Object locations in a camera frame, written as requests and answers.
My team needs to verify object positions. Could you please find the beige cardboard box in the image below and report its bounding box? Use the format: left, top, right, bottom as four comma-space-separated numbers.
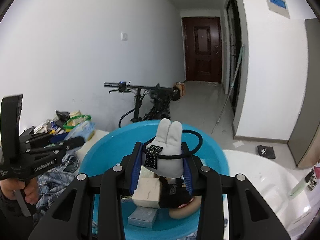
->
132, 166, 162, 209

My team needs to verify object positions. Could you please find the yellow container green lid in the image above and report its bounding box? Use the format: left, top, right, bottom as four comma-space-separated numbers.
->
63, 115, 91, 132

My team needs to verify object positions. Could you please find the white bunny plush hair tie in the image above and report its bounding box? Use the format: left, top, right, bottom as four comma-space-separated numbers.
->
141, 117, 203, 179

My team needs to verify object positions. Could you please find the black bicycle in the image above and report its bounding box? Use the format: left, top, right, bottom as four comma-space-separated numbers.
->
103, 81, 181, 128

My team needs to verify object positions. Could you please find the brown cardboard box on floor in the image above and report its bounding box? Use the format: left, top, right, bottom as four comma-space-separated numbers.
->
175, 82, 185, 97

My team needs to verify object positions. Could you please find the blue plastic basin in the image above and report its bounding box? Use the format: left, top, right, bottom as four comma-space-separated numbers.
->
78, 119, 230, 240

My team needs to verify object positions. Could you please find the green pump bottle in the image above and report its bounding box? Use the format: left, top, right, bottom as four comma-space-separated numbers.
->
289, 170, 315, 199

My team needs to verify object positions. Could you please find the person's left hand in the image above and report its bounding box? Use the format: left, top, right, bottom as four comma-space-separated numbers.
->
1, 178, 39, 205

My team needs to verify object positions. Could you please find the tan oval soap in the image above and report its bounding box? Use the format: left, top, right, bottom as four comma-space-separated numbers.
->
169, 196, 201, 219

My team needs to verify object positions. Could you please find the white wall switch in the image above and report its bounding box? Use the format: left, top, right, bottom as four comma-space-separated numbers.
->
120, 32, 127, 41

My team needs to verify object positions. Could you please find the blue plaid shirt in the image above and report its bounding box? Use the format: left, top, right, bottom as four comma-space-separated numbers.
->
33, 152, 79, 225

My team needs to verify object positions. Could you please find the long mop pole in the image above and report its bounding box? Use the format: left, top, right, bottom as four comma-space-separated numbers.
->
211, 44, 246, 134

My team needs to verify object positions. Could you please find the blue tissue pack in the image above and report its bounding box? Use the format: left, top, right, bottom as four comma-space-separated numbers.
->
65, 120, 95, 142

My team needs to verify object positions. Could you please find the black bag on floor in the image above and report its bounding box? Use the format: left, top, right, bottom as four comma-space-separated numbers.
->
257, 145, 276, 159

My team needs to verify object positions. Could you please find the dark brown entry door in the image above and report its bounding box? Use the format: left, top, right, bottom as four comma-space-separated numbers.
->
182, 17, 222, 83

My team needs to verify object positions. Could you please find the grey phone case box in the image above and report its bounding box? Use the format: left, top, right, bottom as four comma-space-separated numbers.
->
127, 206, 158, 228

